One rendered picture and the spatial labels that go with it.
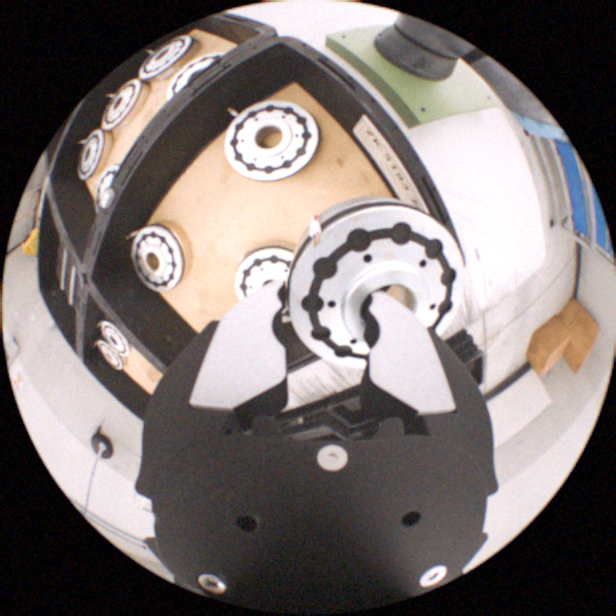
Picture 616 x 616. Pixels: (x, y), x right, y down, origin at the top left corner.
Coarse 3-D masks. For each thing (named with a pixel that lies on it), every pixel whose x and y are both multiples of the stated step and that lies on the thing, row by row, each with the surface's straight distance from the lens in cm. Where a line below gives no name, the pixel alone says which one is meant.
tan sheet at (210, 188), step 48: (288, 96) 30; (336, 144) 27; (192, 192) 31; (240, 192) 28; (288, 192) 27; (336, 192) 27; (384, 192) 28; (192, 240) 32; (240, 240) 29; (288, 240) 28; (192, 288) 36
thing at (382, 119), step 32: (224, 64) 23; (320, 64) 21; (192, 96) 22; (352, 96) 19; (160, 128) 23; (384, 128) 18; (416, 160) 19; (448, 224) 20; (96, 256) 33; (96, 288) 37
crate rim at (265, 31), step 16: (208, 16) 35; (224, 16) 32; (240, 16) 30; (272, 32) 25; (240, 48) 24; (192, 80) 24; (176, 96) 24; (160, 112) 24; (144, 128) 25; (128, 160) 26; (64, 224) 44; (96, 224) 32
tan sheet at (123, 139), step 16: (192, 32) 51; (208, 48) 42; (224, 48) 40; (144, 80) 49; (160, 80) 44; (160, 96) 41; (144, 112) 42; (128, 128) 44; (128, 144) 42; (112, 160) 46; (96, 176) 51
